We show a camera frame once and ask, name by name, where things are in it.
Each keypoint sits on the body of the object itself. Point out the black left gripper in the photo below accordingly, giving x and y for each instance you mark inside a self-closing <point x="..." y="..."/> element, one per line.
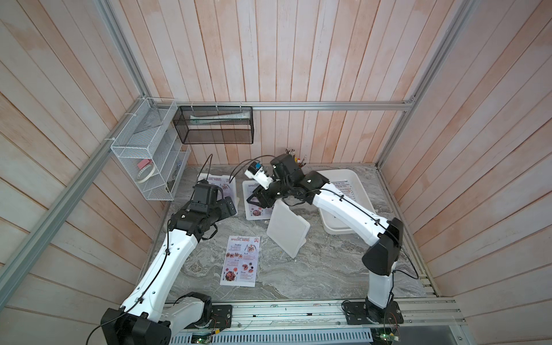
<point x="226" y="210"/>

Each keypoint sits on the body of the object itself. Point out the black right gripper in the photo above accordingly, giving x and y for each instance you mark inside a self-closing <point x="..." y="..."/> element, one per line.
<point x="262" y="197"/>

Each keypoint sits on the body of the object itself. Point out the white menu holder front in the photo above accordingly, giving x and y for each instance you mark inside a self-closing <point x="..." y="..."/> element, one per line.
<point x="287" y="229"/>

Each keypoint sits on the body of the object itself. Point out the white menu holder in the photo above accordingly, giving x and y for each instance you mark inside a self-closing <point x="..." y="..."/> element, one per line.
<point x="229" y="189"/>
<point x="287" y="229"/>
<point x="253" y="211"/>

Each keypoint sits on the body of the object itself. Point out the Dim Sum Inn menu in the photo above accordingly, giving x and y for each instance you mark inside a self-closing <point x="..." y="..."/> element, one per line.
<point x="354" y="191"/>

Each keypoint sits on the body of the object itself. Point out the red special menu sheet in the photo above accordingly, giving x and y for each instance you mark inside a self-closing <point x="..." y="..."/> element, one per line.
<point x="241" y="262"/>

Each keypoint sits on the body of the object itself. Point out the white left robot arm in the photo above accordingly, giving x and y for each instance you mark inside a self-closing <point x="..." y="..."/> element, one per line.
<point x="159" y="267"/>

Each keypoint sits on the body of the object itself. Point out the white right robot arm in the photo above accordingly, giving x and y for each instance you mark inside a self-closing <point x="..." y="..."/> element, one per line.
<point x="384" y="237"/>

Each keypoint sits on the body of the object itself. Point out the white menu holder left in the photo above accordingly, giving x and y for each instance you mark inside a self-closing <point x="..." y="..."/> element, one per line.
<point x="229" y="189"/>

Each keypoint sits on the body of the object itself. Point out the white menu holder middle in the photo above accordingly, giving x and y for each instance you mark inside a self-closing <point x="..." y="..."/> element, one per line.
<point x="253" y="211"/>

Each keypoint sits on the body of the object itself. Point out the white plastic tray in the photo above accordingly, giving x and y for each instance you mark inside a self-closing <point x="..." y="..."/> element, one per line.
<point x="332" y="224"/>

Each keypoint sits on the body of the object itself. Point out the white tape roll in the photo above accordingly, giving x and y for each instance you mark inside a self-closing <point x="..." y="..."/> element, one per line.
<point x="145" y="173"/>

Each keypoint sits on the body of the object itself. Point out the pink eraser block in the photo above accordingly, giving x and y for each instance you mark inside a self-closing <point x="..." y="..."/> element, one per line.
<point x="143" y="163"/>

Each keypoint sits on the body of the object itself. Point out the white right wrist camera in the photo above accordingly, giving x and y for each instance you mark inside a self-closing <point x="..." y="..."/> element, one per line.
<point x="257" y="172"/>

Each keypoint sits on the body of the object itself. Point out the black mesh wall basket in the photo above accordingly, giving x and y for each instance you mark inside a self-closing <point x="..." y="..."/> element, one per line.
<point x="214" y="125"/>

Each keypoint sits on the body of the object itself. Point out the white wire wall shelf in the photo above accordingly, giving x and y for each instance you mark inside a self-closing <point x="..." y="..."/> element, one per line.
<point x="148" y="133"/>

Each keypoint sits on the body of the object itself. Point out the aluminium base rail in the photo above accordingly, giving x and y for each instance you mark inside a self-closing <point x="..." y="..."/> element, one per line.
<point x="321" y="322"/>

